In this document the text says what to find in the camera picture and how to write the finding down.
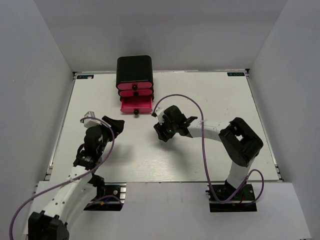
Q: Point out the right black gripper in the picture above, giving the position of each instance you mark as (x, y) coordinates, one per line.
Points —
(163, 135)

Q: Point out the pink drawer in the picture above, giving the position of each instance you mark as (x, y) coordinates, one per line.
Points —
(134, 85)
(136, 105)
(135, 93)

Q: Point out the blue corner label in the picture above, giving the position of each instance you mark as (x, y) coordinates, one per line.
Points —
(236, 74)
(85, 77)

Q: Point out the left blue corner label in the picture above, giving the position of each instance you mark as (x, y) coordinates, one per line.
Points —
(85, 77)

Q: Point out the black drawer cabinet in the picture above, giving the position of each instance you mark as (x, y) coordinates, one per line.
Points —
(136, 68)

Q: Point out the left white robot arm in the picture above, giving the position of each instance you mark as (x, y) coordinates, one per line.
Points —
(82, 185)

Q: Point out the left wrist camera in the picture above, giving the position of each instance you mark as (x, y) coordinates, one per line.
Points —
(89, 120)

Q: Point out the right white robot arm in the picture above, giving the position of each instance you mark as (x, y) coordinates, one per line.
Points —
(241, 143)

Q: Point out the right blue corner label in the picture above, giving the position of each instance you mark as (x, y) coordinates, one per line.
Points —
(236, 74)

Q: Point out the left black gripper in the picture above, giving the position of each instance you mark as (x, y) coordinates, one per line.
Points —
(117, 125)

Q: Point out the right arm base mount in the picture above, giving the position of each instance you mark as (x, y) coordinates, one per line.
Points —
(240, 203)

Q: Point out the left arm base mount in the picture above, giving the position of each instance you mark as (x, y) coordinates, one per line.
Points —
(110, 199)

